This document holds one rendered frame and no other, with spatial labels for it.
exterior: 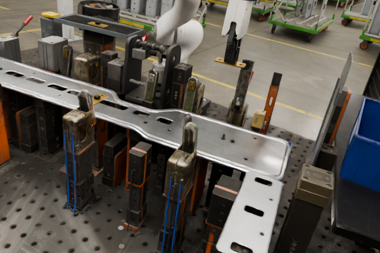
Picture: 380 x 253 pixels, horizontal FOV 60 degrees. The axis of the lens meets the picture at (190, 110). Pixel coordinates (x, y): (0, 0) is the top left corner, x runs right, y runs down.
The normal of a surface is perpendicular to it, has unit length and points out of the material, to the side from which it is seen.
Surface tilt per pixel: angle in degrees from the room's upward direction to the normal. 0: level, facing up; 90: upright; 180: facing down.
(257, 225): 0
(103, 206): 0
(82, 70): 90
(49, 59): 90
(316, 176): 0
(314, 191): 89
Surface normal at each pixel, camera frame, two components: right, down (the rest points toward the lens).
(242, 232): 0.12, -0.88
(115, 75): -0.37, 0.39
